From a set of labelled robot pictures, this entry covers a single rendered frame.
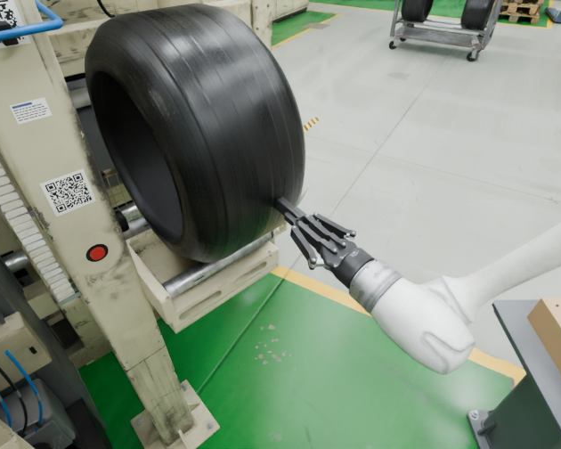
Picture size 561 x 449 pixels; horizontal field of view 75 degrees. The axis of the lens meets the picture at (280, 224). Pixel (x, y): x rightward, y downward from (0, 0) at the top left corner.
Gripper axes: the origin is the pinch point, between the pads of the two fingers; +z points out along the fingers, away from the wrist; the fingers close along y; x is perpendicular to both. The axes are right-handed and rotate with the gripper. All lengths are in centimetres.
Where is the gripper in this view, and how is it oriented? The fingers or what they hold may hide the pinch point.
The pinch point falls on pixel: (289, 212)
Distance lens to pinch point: 78.0
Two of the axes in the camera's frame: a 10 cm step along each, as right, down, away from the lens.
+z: -6.6, -5.9, 4.7
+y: -7.5, 4.3, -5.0
